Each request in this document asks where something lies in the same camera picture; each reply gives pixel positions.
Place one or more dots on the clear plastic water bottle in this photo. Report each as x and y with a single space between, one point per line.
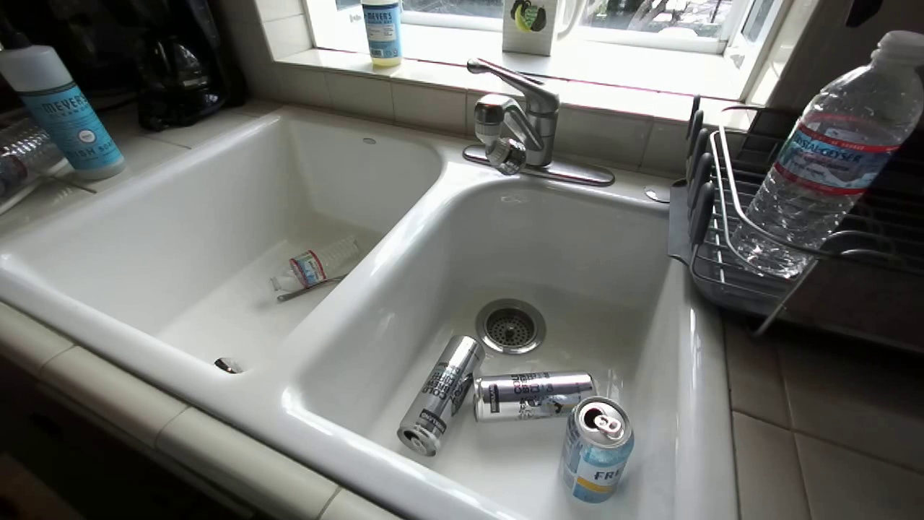
833 154

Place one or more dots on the teal spray bottle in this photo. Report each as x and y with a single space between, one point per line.
57 104

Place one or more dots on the chrome sink faucet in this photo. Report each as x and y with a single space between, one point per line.
514 133

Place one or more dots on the short silver can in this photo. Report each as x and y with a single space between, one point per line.
529 393

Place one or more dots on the white double basin sink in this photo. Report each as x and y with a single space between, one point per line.
169 274

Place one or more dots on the small tube in left basin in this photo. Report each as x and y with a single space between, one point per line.
322 264

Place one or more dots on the tall silver can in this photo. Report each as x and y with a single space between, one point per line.
439 397

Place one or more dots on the upright blue white can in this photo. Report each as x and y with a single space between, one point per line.
596 449

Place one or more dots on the white mug with green design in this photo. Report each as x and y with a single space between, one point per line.
529 26

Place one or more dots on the blue label soap dispenser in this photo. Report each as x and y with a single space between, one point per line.
382 21

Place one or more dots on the black coffee maker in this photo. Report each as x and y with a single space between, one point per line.
184 63

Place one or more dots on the clear plastic container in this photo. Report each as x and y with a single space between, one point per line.
26 159

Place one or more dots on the black wire dish rack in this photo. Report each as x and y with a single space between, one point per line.
864 281

